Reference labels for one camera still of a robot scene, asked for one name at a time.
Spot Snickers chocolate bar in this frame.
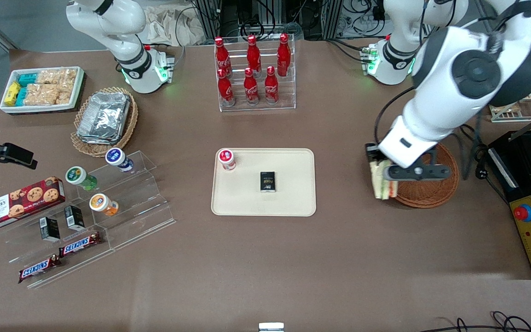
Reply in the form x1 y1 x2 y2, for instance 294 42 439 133
18 255 61 284
58 232 101 257

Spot clear acrylic stepped display stand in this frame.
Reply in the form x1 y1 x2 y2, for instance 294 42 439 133
7 150 176 290

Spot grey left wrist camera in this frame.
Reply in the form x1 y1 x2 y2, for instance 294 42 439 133
383 164 451 181

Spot clear acrylic bottle rack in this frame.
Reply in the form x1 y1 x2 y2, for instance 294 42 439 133
214 35 296 112

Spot beige crumpled cloth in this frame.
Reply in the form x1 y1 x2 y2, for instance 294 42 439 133
145 4 204 47

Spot triangle sandwich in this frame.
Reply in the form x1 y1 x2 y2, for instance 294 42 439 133
371 159 399 200

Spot black tabletop appliance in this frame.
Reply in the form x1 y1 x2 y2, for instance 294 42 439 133
487 130 531 199

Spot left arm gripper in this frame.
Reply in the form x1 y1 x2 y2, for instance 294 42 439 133
366 115 437 169

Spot small black barcode box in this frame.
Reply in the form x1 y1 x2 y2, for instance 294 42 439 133
40 217 60 243
64 205 85 231

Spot red gum bottle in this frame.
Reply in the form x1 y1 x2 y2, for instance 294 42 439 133
218 148 237 171

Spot red cola bottle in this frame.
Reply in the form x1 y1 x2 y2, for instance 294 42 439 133
215 37 231 77
244 68 260 106
277 33 291 77
265 66 279 104
218 69 236 107
247 35 262 74

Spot light wicker basket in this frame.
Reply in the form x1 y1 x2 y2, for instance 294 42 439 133
71 87 138 157

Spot aluminium equipment frame with cables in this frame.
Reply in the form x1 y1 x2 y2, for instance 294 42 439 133
191 0 388 41

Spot white rectangular snack container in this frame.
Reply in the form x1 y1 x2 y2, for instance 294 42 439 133
0 67 85 114

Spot black power cable with plug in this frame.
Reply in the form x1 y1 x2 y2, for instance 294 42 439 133
459 113 494 181

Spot orange-lid gum bottle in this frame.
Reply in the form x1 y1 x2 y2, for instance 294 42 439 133
89 193 119 216

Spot red Walker's shortbread cookie box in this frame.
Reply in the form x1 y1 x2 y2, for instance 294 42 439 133
0 177 66 232

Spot green-lid gum bottle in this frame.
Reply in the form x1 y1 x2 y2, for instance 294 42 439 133
65 166 98 191

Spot black floor cables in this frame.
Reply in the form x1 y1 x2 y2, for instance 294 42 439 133
420 311 531 332

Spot silver foil bag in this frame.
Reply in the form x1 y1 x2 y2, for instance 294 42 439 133
79 92 131 139
77 129 123 145

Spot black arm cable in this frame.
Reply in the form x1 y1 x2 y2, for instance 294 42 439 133
375 87 416 144

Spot metal wire rack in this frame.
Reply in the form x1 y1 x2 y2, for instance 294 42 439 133
489 25 531 123

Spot beige plastic tray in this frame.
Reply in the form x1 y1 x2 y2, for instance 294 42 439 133
211 148 317 217

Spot small black box on tray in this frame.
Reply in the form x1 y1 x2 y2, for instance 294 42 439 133
260 172 277 193

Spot yellow snack pack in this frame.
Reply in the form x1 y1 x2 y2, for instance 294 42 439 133
5 82 21 107

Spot blue-lid gum bottle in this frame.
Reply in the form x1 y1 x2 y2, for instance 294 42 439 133
105 148 134 172

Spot brown wicker basket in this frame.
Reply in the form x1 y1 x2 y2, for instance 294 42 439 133
392 143 460 209

